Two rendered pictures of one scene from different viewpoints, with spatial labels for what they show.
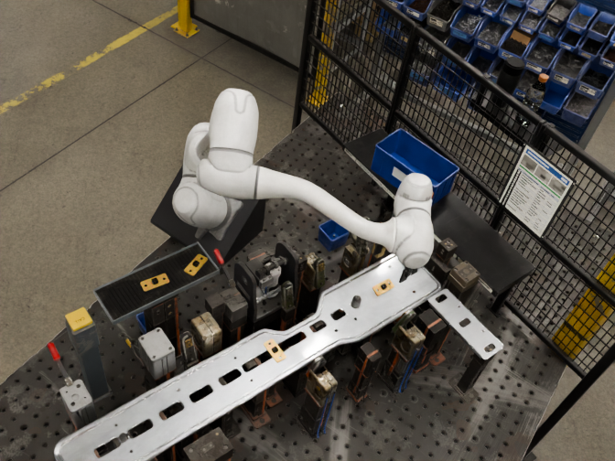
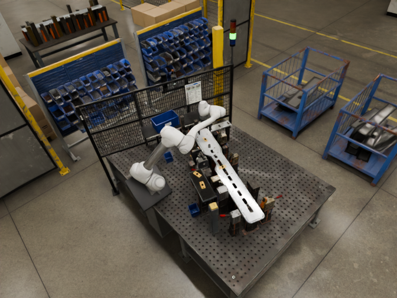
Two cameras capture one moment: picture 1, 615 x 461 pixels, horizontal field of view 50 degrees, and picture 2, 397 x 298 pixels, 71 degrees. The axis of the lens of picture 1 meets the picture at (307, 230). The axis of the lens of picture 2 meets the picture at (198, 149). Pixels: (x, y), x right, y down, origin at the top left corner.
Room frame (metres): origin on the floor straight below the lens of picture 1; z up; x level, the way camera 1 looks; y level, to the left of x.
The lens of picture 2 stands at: (0.53, 1.91, 3.29)
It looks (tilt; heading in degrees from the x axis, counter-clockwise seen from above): 46 degrees down; 294
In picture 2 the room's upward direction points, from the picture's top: 5 degrees counter-clockwise
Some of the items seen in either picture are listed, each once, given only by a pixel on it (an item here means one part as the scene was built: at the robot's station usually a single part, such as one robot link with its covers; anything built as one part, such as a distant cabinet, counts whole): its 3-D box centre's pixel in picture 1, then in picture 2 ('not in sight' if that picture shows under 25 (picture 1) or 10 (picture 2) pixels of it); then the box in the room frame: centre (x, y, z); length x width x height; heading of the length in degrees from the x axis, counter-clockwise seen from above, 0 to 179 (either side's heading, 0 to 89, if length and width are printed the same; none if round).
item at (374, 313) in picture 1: (271, 356); (224, 168); (1.09, 0.05, 1.00); 1.38 x 0.22 x 0.02; 134
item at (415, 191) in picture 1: (414, 199); (204, 107); (1.42, -0.30, 1.48); 0.13 x 0.11 x 0.16; 4
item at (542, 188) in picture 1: (534, 191); (193, 93); (1.74, -0.77, 1.30); 0.23 x 0.02 x 0.31; 44
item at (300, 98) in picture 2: not in sight; (300, 91); (0.48, -2.43, 0.47); 1.20 x 0.80 x 0.95; 62
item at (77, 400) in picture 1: (84, 421); (234, 223); (0.82, 0.58, 0.88); 0.11 x 0.10 x 0.36; 44
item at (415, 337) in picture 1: (400, 358); (223, 145); (1.24, -0.40, 0.87); 0.12 x 0.09 x 0.35; 44
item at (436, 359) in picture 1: (440, 332); not in sight; (1.39, -0.55, 0.84); 0.11 x 0.06 x 0.29; 44
